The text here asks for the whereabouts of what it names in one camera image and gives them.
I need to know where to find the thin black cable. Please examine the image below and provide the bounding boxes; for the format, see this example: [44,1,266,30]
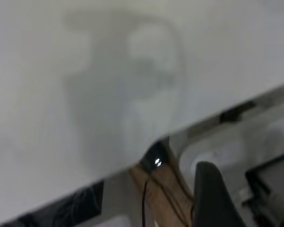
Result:
[141,181,148,227]

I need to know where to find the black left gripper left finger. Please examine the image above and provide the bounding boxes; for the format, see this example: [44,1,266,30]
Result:
[192,161,247,227]

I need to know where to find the grey metal base plate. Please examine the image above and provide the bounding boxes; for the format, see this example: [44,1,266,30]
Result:
[177,81,284,227]

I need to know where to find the black clamp with light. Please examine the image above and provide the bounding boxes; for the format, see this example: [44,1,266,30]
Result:
[141,141,169,174]

